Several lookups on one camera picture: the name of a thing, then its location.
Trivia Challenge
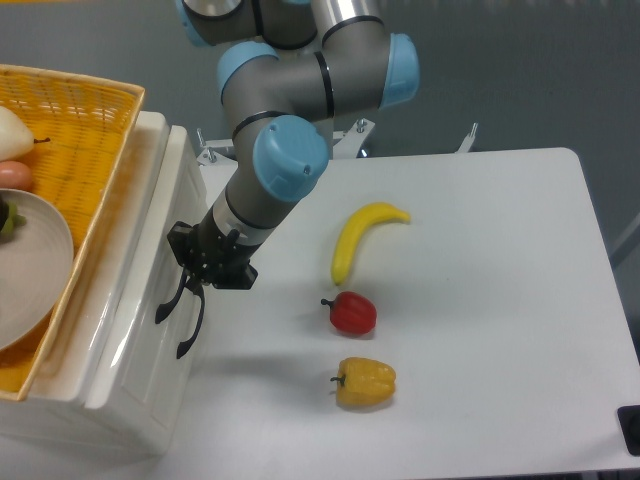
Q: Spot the orange pink egg fruit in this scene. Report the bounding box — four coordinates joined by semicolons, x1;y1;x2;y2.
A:
0;161;33;191

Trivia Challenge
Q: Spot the black corner object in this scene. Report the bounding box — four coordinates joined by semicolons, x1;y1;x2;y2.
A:
617;405;640;457

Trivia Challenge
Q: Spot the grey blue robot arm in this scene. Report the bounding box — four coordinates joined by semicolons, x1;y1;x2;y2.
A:
168;1;420;295

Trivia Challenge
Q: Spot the yellow bell pepper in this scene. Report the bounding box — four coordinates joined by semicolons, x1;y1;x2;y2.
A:
330;357;397;407

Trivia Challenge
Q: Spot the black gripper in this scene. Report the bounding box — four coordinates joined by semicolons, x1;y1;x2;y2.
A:
167;204;270;300

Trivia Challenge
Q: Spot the red bell pepper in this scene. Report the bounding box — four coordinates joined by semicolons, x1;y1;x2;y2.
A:
321;291;377;336

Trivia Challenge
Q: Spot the yellow banana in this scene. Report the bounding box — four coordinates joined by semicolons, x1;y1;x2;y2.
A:
330;202;411;285

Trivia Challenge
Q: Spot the white top drawer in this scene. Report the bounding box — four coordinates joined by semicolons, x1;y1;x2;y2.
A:
86;126;207;437

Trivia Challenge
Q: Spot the black lower drawer handle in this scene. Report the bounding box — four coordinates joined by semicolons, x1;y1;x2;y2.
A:
175;294;206;360

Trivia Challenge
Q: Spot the dark purple eggplant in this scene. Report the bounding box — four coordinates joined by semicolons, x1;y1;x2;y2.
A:
0;197;26;242

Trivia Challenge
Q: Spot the white pear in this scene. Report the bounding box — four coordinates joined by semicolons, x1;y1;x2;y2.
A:
0;107;51;162

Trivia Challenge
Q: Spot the yellow woven basket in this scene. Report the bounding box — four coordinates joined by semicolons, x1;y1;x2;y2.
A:
1;64;145;402

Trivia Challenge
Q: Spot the white drawer cabinet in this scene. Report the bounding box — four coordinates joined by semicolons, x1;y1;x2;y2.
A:
1;112;180;454

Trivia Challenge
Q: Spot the grey round plate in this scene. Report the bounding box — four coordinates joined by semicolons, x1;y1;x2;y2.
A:
1;189;74;348

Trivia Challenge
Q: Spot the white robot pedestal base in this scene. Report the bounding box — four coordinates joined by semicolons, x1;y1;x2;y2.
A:
196;118;376;166

